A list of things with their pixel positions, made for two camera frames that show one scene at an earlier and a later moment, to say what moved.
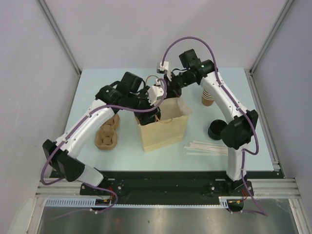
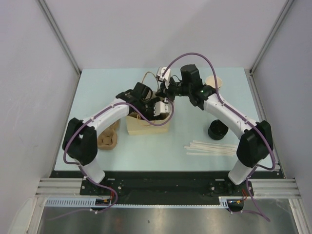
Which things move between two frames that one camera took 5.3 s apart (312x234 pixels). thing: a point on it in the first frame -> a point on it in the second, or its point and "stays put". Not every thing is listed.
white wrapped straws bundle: x=197 y=147 stays put
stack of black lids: x=215 y=127 stays put
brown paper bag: x=170 y=127 -> x=136 y=127
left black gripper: x=145 y=118 stays put
